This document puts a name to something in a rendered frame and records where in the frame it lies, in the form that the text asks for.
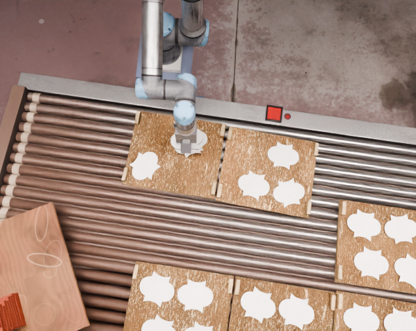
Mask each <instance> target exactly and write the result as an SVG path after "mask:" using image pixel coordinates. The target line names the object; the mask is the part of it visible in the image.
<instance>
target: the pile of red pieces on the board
mask: <svg viewBox="0 0 416 331"><path fill-rule="evenodd" d="M25 325H26V321H25V318H24V314H23V310H22V306H21V303H20V298H19V295H18V292H17V293H12V294H9V295H7V296H4V297H1V298H0V331H13V330H16V329H17V328H20V327H23V326H25Z"/></svg>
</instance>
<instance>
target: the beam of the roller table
mask: <svg viewBox="0 0 416 331"><path fill-rule="evenodd" d="M18 85H19V86H24V87H26V88H27V89H28V90H29V91H30V92H31V93H41V94H44V95H52V96H58V97H66V98H71V99H80V100H89V101H94V102H103V103H108V104H116V105H122V106H130V107H135V108H144V109H149V110H158V111H163V112H172V113H173V111H174V108H175V100H152V99H150V100H148V99H139V98H138V97H137V96H136V93H135V88H131V87H122V86H117V85H108V84H103V83H95V82H90V81H81V80H76V79H67V78H62V77H53V76H44V75H39V74H30V73H25V72H21V74H20V78H19V81H18ZM286 113H288V114H290V115H291V118H290V119H289V120H287V119H285V118H284V115H285V114H286ZM196 116H199V117H204V118H213V119H218V120H227V121H236V122H241V123H250V124H255V125H263V126H268V127H277V128H282V129H291V130H296V131H305V132H310V133H319V134H324V135H332V136H338V137H346V138H351V139H360V140H365V141H374V142H379V143H388V144H397V145H402V146H410V147H415V148H416V128H413V127H404V126H399V125H390V124H385V123H377V122H372V121H363V120H354V119H349V118H340V117H335V116H326V115H321V114H312V113H307V112H298V111H293V110H284V109H283V115H282V122H281V123H277V122H272V121H265V116H266V107H265V106H257V105H252V104H243V103H238V102H228V101H223V100H215V99H206V98H201V97H196Z"/></svg>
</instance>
